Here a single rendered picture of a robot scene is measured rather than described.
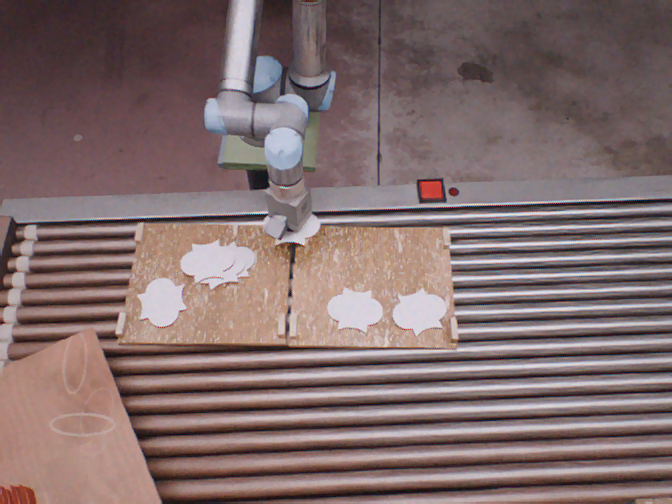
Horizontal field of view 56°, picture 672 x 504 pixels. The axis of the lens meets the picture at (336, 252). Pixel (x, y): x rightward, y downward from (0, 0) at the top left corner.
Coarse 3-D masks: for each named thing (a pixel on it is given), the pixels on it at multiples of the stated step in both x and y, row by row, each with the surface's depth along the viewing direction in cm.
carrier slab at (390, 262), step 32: (320, 256) 167; (352, 256) 167; (384, 256) 167; (416, 256) 167; (448, 256) 167; (320, 288) 162; (352, 288) 162; (384, 288) 162; (416, 288) 162; (448, 288) 162; (320, 320) 157; (384, 320) 157; (448, 320) 157
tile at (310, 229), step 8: (312, 216) 156; (264, 224) 155; (312, 224) 155; (288, 232) 154; (296, 232) 154; (304, 232) 154; (312, 232) 154; (288, 240) 152; (296, 240) 152; (304, 240) 152
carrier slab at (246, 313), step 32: (160, 256) 167; (256, 256) 167; (288, 256) 167; (128, 288) 162; (192, 288) 162; (224, 288) 162; (256, 288) 162; (128, 320) 157; (192, 320) 157; (224, 320) 157; (256, 320) 157
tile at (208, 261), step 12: (192, 252) 164; (204, 252) 164; (216, 252) 164; (228, 252) 164; (192, 264) 162; (204, 264) 162; (216, 264) 162; (228, 264) 162; (192, 276) 161; (204, 276) 160; (216, 276) 160
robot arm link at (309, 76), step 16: (304, 0) 148; (320, 0) 149; (304, 16) 154; (320, 16) 155; (304, 32) 158; (320, 32) 159; (304, 48) 163; (320, 48) 164; (304, 64) 168; (320, 64) 169; (288, 80) 176; (304, 80) 172; (320, 80) 173; (304, 96) 176; (320, 96) 177
